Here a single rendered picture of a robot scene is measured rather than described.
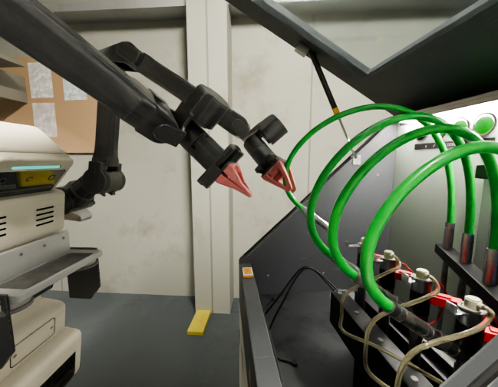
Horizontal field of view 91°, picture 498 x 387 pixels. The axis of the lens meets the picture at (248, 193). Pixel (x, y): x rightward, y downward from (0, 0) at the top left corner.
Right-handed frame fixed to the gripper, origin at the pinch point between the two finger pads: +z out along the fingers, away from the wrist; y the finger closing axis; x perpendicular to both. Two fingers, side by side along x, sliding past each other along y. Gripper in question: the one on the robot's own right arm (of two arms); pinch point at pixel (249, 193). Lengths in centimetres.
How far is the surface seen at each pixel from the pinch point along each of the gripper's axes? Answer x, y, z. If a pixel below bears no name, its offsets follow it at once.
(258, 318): 0.1, -18.7, 21.1
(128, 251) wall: 154, -159, -45
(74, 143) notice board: 149, -116, -147
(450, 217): 10.8, 26.2, 35.7
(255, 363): -12.3, -17.7, 21.8
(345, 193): -13.3, 13.1, 9.9
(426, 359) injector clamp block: -10.1, 3.6, 39.4
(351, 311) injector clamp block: 1.5, -2.7, 33.3
